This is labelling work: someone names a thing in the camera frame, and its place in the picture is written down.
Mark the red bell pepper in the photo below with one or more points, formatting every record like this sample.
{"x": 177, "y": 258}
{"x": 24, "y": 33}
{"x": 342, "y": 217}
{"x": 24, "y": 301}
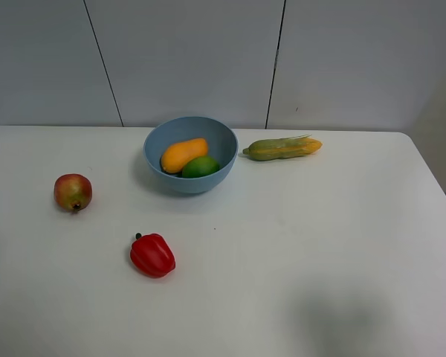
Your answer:
{"x": 151, "y": 255}

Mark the blue bowl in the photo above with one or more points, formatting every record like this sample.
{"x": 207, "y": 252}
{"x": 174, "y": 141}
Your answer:
{"x": 222, "y": 143}

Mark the red green pomegranate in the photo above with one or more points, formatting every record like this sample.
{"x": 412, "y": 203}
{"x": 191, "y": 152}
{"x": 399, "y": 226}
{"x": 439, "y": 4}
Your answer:
{"x": 72, "y": 192}

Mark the corn cob with green husk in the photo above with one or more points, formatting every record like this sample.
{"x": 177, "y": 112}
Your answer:
{"x": 282, "y": 148}

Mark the yellow mango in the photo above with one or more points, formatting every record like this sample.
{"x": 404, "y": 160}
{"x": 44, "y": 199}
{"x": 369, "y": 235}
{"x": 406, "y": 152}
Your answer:
{"x": 178, "y": 155}

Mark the green lime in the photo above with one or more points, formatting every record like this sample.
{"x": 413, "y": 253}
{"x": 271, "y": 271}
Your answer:
{"x": 200, "y": 167}

